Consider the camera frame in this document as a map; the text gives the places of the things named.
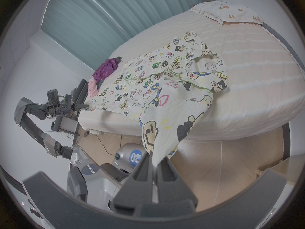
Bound dark grey garment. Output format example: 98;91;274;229
95;56;123;88

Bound white printed pillow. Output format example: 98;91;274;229
189;0;264;26

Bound black cable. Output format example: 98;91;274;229
96;134;115;156

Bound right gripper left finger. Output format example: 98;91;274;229
113;153;153;214

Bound purple garment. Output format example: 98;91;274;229
92;58;119;82

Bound blue-green curtain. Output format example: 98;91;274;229
39;0;210;71

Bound white printed pyjama top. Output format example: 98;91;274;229
85;31;230;166

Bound black chest of drawers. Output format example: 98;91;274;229
73;79;88;104

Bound bed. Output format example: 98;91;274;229
77;0;305;141

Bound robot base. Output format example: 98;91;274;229
67;142;149;212

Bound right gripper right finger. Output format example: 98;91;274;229
157;158;199;211

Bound pink garment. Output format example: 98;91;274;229
88;78;99;97

